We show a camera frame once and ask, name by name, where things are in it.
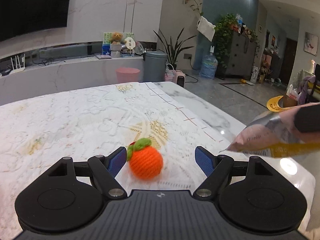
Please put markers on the wall socket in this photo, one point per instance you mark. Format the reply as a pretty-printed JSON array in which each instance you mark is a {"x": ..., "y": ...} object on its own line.
[{"x": 188, "y": 56}]

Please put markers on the white red-print plastic bag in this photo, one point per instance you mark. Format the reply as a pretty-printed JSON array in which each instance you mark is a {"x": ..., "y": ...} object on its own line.
[{"x": 293, "y": 92}]

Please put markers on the white router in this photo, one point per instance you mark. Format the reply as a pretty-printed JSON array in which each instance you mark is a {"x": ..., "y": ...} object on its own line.
[{"x": 15, "y": 67}]

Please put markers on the flower wall picture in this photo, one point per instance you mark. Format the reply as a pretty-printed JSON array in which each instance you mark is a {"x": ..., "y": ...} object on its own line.
[{"x": 311, "y": 43}]

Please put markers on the green white picture board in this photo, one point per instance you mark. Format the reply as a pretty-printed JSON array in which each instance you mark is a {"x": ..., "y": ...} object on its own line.
[{"x": 106, "y": 42}]

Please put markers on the long-leaf potted plant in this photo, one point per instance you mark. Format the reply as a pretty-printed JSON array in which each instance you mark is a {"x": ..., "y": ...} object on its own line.
[{"x": 172, "y": 50}]

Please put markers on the white round fan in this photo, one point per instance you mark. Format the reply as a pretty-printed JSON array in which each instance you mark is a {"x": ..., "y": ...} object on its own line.
[{"x": 130, "y": 43}]

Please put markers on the bushy green potted plant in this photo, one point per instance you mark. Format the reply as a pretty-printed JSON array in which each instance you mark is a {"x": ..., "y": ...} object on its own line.
[{"x": 225, "y": 30}]

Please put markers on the pink flat book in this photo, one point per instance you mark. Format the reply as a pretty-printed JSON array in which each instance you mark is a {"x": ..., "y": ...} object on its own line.
[{"x": 103, "y": 56}]

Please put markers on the yellow printed bag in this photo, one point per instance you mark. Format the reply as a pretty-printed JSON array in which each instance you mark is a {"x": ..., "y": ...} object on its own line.
[{"x": 275, "y": 103}]

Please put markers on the white marble television cabinet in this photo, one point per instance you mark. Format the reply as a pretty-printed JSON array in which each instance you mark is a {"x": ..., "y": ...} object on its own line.
[{"x": 62, "y": 75}]

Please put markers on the orange knitted tangerine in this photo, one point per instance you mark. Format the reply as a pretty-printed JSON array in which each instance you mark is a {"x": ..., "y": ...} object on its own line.
[{"x": 146, "y": 162}]

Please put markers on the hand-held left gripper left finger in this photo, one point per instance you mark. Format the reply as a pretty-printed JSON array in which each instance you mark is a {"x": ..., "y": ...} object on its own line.
[{"x": 117, "y": 162}]

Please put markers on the grey trash can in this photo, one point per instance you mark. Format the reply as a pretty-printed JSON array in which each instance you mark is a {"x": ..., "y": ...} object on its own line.
[{"x": 154, "y": 67}]

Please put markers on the pink round stool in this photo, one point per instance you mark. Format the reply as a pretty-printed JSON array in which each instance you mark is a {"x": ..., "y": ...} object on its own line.
[{"x": 127, "y": 75}]

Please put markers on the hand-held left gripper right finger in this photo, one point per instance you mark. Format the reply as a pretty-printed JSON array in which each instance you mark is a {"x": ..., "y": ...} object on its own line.
[{"x": 205, "y": 161}]

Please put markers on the lemon print checked tablecloth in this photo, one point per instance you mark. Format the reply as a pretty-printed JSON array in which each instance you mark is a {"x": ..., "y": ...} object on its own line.
[{"x": 165, "y": 97}]

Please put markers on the blue water bottle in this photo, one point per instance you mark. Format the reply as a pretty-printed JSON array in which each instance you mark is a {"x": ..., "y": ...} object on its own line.
[{"x": 208, "y": 67}]

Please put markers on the brown teddy bear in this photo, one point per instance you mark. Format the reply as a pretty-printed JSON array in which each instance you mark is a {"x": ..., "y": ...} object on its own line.
[{"x": 117, "y": 38}]

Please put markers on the pink small heater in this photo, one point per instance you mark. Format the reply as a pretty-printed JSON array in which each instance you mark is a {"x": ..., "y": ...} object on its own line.
[{"x": 180, "y": 78}]

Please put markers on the dark wooden door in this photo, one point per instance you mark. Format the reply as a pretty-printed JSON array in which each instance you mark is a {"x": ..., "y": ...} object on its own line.
[{"x": 288, "y": 62}]

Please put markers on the pink white woven basket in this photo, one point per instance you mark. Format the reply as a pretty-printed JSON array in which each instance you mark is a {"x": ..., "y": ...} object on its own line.
[{"x": 170, "y": 73}]

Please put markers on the white planter cup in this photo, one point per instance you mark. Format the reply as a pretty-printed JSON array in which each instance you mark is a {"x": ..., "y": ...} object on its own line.
[{"x": 116, "y": 50}]

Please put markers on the grey drawer cabinet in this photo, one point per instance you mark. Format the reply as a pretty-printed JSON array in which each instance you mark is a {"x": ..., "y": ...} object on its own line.
[{"x": 240, "y": 57}]

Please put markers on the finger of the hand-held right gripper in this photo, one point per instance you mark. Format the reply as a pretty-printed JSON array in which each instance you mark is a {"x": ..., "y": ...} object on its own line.
[{"x": 308, "y": 117}]

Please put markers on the white hanging cloth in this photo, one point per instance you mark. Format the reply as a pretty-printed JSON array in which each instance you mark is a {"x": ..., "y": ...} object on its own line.
[{"x": 206, "y": 28}]

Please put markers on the black television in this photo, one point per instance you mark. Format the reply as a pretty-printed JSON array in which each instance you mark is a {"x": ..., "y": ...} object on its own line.
[{"x": 32, "y": 5}]

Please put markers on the pink yellow foil packet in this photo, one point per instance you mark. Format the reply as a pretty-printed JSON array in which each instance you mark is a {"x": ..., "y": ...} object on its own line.
[{"x": 265, "y": 135}]

